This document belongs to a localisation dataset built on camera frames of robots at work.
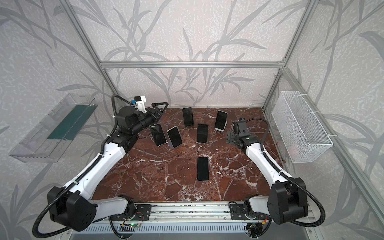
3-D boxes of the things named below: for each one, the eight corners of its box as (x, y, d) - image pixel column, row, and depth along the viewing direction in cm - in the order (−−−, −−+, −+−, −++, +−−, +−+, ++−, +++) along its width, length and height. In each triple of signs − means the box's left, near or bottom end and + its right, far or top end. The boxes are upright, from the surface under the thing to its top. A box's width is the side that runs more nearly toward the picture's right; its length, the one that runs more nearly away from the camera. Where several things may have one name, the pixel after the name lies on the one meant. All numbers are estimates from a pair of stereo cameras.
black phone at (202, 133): (197, 143, 102) (197, 133, 93) (197, 133, 107) (197, 123, 98) (207, 143, 102) (208, 133, 93) (207, 133, 107) (208, 123, 98)
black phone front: (197, 180, 86) (197, 178, 84) (197, 159, 95) (197, 157, 93) (208, 180, 86) (208, 178, 84) (208, 159, 95) (208, 157, 93)
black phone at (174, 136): (174, 149, 98) (170, 137, 87) (170, 143, 101) (166, 130, 90) (183, 144, 101) (180, 132, 89) (179, 138, 104) (176, 125, 92)
